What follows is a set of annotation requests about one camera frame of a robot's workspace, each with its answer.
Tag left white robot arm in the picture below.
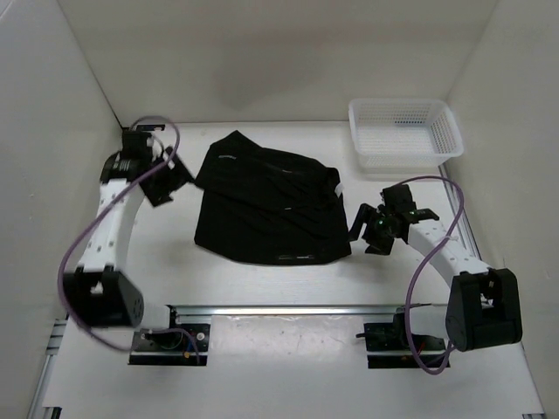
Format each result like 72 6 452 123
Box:
59 151 194 349

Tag white plastic mesh basket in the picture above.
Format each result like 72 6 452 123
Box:
349 99 464 170

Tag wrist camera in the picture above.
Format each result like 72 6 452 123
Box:
381 183 417 214
120 130 155 161

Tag right aluminium frame rail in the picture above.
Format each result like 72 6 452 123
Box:
444 182 547 418

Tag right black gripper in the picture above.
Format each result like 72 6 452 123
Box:
344 203 397 256

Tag front aluminium frame rail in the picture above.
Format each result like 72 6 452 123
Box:
168 304 494 318

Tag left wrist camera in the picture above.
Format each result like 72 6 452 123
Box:
120 130 155 161

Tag black shorts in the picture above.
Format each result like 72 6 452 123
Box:
194 131 351 266

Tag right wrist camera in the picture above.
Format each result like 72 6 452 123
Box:
381 183 417 214

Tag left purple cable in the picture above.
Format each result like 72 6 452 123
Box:
58 115 202 366

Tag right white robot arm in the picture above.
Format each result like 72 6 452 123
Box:
349 203 522 352

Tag aluminium frame rail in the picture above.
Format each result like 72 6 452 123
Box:
25 126 135 419
444 182 547 418
168 304 494 318

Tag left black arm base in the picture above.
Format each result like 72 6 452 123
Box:
128 308 211 367

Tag left aluminium frame rail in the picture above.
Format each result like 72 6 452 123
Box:
25 126 135 419

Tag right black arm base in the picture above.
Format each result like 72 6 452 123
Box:
355 313 446 370

